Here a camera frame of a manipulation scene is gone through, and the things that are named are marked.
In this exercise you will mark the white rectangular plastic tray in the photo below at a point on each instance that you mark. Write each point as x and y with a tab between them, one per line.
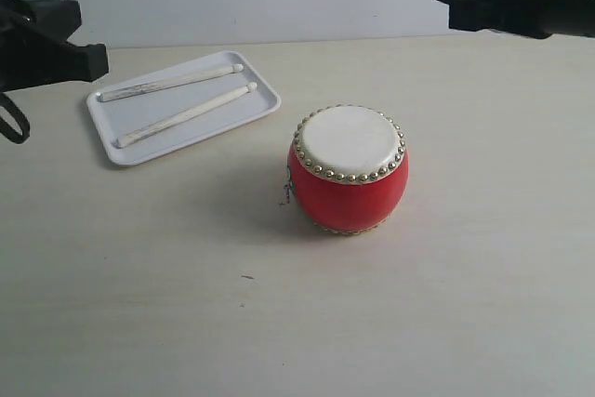
161	112

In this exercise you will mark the worn white wooden drumstick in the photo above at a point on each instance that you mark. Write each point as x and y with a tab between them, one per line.
163	84

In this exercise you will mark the red drum with studs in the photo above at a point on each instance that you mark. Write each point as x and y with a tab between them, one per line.
347	168

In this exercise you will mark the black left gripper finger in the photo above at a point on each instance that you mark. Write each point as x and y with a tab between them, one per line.
30	57
58	18

